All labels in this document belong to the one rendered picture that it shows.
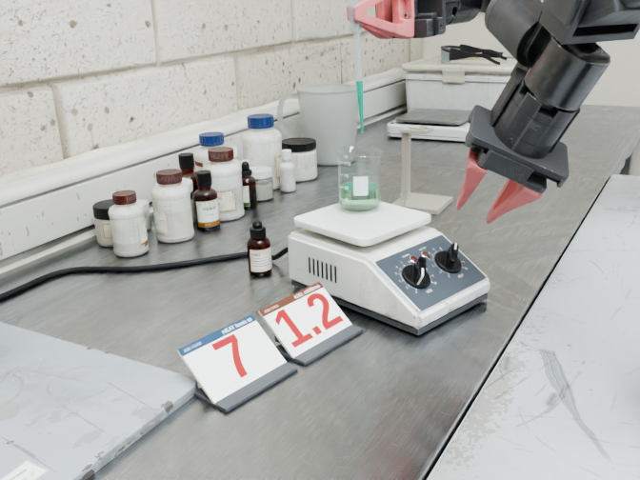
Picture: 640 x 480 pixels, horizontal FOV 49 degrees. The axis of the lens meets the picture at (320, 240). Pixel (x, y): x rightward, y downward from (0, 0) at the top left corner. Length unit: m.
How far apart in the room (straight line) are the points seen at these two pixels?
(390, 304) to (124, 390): 0.28
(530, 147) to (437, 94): 1.22
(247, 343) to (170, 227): 0.39
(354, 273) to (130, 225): 0.35
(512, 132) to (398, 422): 0.28
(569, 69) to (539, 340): 0.27
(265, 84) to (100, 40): 0.46
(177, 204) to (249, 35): 0.55
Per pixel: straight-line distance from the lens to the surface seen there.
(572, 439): 0.60
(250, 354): 0.66
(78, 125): 1.12
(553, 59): 0.65
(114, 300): 0.86
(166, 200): 1.01
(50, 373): 0.70
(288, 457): 0.56
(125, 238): 0.98
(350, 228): 0.77
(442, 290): 0.75
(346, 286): 0.77
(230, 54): 1.41
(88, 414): 0.63
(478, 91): 1.86
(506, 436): 0.59
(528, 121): 0.67
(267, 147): 1.24
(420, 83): 1.91
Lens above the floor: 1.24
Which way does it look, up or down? 20 degrees down
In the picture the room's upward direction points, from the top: 2 degrees counter-clockwise
